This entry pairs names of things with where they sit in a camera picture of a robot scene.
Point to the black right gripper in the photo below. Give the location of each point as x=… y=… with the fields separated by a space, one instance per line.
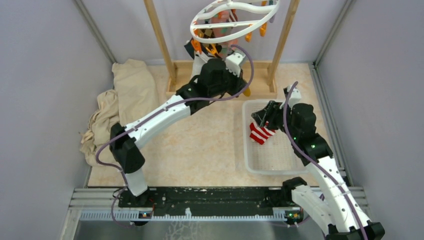
x=263 y=116

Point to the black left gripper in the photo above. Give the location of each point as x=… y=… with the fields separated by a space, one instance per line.
x=240 y=82

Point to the red white striped sock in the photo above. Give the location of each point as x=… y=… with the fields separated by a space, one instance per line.
x=260 y=134

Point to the mustard yellow sock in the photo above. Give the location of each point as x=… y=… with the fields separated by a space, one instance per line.
x=246 y=92

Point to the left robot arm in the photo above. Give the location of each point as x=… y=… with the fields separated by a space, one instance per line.
x=127 y=141

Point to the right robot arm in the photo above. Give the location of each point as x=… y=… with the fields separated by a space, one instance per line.
x=338 y=214

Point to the white round clip hanger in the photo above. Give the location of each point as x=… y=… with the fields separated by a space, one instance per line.
x=253 y=15

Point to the orange clothes clip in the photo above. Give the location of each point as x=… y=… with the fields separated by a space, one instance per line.
x=196 y=46

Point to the dark blue sock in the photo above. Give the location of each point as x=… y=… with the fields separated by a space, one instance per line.
x=190 y=49

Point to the white perforated plastic basket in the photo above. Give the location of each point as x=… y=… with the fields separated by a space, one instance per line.
x=275 y=156

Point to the pink sock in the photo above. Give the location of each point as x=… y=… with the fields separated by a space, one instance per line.
x=226 y=16

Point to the beige crumpled cloth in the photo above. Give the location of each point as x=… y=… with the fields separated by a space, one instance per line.
x=134 y=95

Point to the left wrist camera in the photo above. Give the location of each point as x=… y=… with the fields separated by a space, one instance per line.
x=234 y=62

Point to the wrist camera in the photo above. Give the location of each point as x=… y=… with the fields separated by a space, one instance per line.
x=234 y=62
x=294 y=98

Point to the wooden hanger stand frame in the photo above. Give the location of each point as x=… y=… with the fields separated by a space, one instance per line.
x=263 y=82

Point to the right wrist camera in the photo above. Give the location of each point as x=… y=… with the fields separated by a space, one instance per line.
x=294 y=98

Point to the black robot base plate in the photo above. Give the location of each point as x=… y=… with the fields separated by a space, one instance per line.
x=241 y=201

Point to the aluminium rail front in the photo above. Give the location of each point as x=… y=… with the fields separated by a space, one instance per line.
x=102 y=204

